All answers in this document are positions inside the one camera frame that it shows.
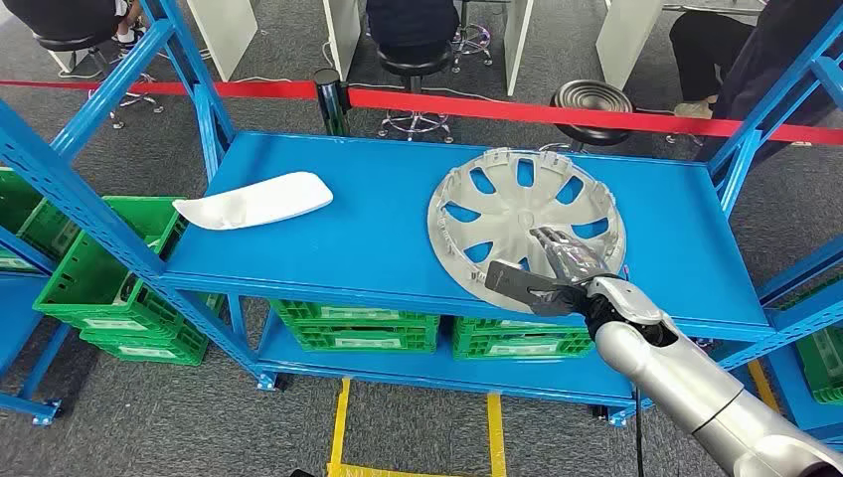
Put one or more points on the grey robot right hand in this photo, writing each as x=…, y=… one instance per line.
x=566, y=260

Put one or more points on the silver plastic wheel hubcap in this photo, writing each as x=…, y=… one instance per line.
x=510, y=210

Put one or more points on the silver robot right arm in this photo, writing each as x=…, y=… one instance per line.
x=658, y=368

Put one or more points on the blue metal shelf rack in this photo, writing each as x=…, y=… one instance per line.
x=369, y=217
x=13, y=309
x=784, y=388

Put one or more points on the white curved plastic part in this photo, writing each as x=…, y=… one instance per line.
x=263, y=201

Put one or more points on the red barrier belt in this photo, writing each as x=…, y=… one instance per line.
x=527, y=108
x=263, y=89

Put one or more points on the black ribbed-seat stool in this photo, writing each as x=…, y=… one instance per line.
x=591, y=105

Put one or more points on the white desk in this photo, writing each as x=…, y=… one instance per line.
x=342, y=33
x=224, y=33
x=625, y=39

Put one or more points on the yellow floor tape strip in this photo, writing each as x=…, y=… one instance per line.
x=764, y=388

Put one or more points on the chrome stool base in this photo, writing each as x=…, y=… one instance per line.
x=471, y=39

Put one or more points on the black swivel stool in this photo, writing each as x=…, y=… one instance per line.
x=413, y=62
x=66, y=43

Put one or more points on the yellow floor tape square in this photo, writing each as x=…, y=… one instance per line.
x=339, y=428

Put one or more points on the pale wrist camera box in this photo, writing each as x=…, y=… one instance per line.
x=622, y=296

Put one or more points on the black stanchion post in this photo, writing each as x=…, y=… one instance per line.
x=331, y=99

